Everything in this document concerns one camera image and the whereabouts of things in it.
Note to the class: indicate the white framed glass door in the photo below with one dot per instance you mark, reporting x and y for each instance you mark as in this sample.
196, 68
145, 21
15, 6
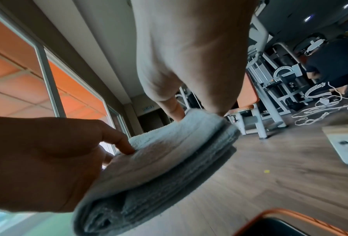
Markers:
47, 80

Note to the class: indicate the person's left hand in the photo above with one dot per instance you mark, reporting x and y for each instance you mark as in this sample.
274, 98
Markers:
39, 161

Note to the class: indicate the grey towel striped border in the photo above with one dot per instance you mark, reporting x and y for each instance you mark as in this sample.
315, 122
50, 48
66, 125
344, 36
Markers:
162, 166

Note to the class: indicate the black basket orange rim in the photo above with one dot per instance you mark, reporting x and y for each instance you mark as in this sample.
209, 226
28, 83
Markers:
279, 213

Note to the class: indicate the orange padded gym machine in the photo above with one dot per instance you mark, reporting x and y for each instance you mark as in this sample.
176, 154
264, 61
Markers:
250, 96

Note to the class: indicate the person's right hand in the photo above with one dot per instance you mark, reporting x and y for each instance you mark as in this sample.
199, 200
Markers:
191, 57

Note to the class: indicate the grey weight machine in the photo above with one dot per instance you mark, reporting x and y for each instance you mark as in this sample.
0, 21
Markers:
285, 83

